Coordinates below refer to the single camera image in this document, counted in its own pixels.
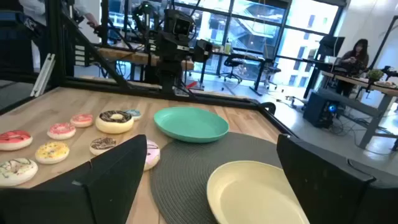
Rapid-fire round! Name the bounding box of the black office chair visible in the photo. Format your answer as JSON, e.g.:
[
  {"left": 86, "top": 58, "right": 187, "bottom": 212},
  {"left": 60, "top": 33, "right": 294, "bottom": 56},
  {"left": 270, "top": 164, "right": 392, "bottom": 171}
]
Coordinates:
[
  {"left": 221, "top": 53, "right": 246, "bottom": 84},
  {"left": 260, "top": 58, "right": 282, "bottom": 91}
]

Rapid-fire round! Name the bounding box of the pink sprinkled donut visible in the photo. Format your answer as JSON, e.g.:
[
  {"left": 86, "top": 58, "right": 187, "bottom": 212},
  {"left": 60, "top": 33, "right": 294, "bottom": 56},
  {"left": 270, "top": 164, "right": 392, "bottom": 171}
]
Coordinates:
[
  {"left": 70, "top": 113, "right": 95, "bottom": 129},
  {"left": 47, "top": 122, "right": 76, "bottom": 141}
]

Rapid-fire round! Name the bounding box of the yellow sprinkled donut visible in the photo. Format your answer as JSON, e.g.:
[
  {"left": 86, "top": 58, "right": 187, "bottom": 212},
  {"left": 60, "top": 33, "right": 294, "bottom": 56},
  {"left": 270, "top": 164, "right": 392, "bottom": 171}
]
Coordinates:
[{"left": 34, "top": 141, "right": 70, "bottom": 165}]

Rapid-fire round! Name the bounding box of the black office desk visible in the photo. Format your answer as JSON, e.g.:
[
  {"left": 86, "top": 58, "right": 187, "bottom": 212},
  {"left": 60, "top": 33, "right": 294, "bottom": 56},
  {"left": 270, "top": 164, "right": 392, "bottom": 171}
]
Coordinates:
[{"left": 198, "top": 49, "right": 312, "bottom": 97}]

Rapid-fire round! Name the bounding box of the teal plastic plate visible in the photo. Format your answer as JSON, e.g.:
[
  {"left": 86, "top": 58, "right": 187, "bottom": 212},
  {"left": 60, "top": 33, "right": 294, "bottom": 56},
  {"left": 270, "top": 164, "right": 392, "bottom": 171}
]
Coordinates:
[{"left": 153, "top": 106, "right": 230, "bottom": 144}]

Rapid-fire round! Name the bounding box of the white iced sprinkled donut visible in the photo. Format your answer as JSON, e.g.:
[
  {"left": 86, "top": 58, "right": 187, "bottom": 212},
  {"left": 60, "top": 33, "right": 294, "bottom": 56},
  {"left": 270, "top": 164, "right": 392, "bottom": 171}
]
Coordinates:
[{"left": 0, "top": 157, "right": 39, "bottom": 188}]

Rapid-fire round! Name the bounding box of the pale yellow plastic plate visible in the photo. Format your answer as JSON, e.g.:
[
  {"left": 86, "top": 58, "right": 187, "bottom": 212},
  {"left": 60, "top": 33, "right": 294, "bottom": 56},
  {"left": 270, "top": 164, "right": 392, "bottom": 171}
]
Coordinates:
[{"left": 206, "top": 160, "right": 311, "bottom": 224}]

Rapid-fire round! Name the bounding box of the blue iced donut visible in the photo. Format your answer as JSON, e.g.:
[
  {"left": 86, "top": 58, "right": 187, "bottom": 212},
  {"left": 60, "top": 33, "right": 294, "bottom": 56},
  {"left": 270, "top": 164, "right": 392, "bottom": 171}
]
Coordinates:
[{"left": 125, "top": 109, "right": 142, "bottom": 122}]

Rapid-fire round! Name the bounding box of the red iced striped donut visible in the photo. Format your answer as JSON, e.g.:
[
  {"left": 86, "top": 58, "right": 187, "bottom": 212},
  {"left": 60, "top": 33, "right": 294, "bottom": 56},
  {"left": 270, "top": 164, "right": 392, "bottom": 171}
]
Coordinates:
[{"left": 0, "top": 129, "right": 34, "bottom": 152}]

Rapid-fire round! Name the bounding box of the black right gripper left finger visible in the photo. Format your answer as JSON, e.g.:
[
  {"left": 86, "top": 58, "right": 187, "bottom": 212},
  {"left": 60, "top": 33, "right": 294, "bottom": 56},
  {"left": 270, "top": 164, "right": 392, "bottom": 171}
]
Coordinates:
[{"left": 0, "top": 134, "right": 148, "bottom": 224}]

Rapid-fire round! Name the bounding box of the small chocolate sprinkled donut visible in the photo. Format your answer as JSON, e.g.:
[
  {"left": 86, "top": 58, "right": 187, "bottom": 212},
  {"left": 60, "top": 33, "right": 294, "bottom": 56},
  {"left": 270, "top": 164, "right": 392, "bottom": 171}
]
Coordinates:
[{"left": 89, "top": 137, "right": 117, "bottom": 156}]

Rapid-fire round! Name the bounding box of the small green potted plant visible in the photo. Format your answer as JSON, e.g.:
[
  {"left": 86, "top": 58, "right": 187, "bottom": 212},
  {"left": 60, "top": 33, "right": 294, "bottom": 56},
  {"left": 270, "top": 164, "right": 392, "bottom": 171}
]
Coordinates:
[{"left": 366, "top": 68, "right": 385, "bottom": 84}]

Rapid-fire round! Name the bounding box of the black desk monitor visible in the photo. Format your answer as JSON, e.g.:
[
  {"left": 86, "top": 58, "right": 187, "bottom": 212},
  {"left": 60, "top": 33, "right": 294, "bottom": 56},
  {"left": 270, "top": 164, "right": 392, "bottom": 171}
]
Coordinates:
[{"left": 317, "top": 35, "right": 346, "bottom": 58}]

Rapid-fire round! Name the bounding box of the wooden office desk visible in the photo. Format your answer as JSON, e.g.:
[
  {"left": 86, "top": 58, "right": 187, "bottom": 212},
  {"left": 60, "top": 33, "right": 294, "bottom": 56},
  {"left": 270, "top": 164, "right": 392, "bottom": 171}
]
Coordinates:
[{"left": 321, "top": 70, "right": 398, "bottom": 150}]

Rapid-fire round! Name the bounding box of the white aluminium rail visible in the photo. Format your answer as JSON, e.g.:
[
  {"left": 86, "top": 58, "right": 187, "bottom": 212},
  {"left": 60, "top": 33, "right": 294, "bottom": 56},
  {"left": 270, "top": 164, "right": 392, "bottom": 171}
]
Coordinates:
[{"left": 30, "top": 53, "right": 57, "bottom": 98}]

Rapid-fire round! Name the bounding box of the black aluminium table frame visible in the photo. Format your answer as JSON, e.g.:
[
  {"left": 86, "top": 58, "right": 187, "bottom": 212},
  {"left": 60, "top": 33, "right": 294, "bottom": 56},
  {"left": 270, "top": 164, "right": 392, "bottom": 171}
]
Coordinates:
[{"left": 0, "top": 0, "right": 296, "bottom": 138}]

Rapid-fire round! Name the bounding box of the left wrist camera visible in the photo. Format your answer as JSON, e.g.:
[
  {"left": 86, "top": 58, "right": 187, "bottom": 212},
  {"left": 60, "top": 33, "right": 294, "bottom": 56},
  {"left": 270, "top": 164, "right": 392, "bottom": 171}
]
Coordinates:
[{"left": 164, "top": 9, "right": 195, "bottom": 40}]

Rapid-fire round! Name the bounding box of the wooden workbench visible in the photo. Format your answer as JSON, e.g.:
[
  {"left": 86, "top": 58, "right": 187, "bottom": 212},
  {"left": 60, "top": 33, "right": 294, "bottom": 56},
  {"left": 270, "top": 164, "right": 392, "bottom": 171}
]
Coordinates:
[{"left": 98, "top": 46, "right": 195, "bottom": 72}]

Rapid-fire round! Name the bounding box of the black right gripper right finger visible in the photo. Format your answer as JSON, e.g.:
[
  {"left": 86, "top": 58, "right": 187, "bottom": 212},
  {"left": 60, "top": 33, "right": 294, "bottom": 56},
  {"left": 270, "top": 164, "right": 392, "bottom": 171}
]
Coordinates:
[{"left": 276, "top": 133, "right": 398, "bottom": 224}]

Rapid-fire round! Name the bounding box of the grey round woven placemat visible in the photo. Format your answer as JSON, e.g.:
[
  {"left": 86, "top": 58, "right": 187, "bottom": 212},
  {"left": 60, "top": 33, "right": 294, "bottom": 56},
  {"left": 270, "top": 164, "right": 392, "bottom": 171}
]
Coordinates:
[{"left": 149, "top": 132, "right": 284, "bottom": 224}]

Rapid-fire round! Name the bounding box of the black computer tower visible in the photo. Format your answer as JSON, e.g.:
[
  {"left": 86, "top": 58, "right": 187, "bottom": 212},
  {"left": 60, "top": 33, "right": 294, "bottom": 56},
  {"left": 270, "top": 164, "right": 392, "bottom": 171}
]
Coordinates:
[{"left": 303, "top": 91, "right": 340, "bottom": 129}]

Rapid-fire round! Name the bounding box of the person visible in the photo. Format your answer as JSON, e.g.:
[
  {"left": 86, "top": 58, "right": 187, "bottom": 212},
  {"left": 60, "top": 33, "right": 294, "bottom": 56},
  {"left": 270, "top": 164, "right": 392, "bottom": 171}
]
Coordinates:
[
  {"left": 18, "top": 0, "right": 101, "bottom": 35},
  {"left": 335, "top": 38, "right": 371, "bottom": 98}
]

